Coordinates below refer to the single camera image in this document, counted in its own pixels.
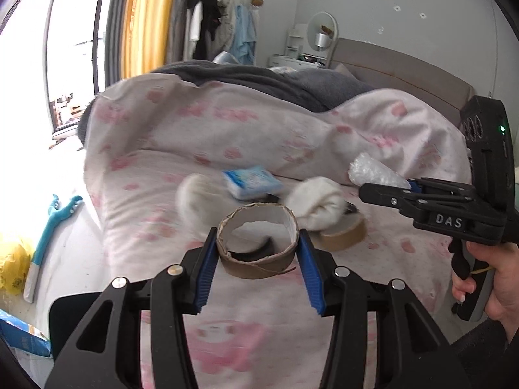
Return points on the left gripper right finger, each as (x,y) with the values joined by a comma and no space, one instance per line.
(337,292)

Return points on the pink patterned white quilt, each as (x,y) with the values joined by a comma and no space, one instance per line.
(146,134)

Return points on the beige bed headboard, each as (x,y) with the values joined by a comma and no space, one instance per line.
(382,67)

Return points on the blue white tissue pack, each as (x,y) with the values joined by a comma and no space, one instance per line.
(251,183)

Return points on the round vanity mirror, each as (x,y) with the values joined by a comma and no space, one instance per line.
(322,31)

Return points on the yellow plastic bag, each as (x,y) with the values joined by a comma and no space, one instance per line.
(15,260)

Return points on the yellow curtain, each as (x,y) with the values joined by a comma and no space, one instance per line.
(144,36)

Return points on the dark grey fleece blanket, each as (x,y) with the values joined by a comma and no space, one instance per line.
(317,90)

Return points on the black trash bin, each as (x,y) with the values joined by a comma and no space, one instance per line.
(66,313)

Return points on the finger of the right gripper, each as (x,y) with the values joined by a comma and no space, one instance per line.
(406,201)
(437,188)

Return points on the white dresser table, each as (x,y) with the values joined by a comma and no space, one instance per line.
(298,53)

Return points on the blue snack bag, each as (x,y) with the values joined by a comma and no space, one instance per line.
(21,335)

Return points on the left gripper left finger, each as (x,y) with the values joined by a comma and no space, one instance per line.
(179,290)

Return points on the tall cardboard tape roll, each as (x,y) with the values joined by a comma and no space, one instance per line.
(258,241)

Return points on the teal long-handled brush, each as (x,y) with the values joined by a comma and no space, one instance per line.
(56,215)

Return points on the hanging clothes on rack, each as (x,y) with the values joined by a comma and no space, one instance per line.
(220,29)

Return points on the clear plastic wrap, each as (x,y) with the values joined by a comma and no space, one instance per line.
(365,169)

